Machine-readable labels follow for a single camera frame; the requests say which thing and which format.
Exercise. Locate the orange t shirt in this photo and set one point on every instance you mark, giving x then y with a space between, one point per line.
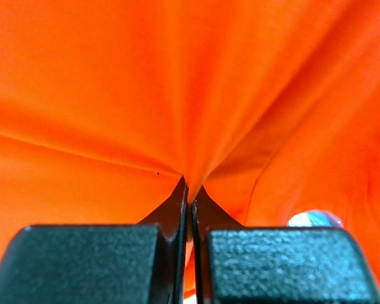
272 106

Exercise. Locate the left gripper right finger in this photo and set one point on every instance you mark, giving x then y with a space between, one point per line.
239 264

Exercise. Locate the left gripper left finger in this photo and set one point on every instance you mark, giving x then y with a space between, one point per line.
136 263

